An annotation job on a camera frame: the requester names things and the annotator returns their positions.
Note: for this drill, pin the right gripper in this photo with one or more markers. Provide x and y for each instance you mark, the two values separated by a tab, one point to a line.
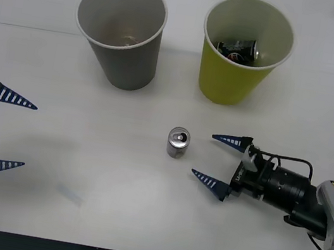
246	180

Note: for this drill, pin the silver drink can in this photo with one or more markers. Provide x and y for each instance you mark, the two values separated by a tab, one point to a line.
177	147

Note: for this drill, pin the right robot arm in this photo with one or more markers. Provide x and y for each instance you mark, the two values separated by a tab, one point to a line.
299	195

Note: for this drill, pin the yellow-green plastic waste bin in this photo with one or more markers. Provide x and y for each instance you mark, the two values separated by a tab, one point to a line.
225	83

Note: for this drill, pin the black drink can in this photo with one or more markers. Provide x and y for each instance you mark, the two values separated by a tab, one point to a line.
237	48

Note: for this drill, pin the grey plastic waste bin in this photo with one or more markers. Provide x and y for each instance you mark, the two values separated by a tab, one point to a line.
126	63

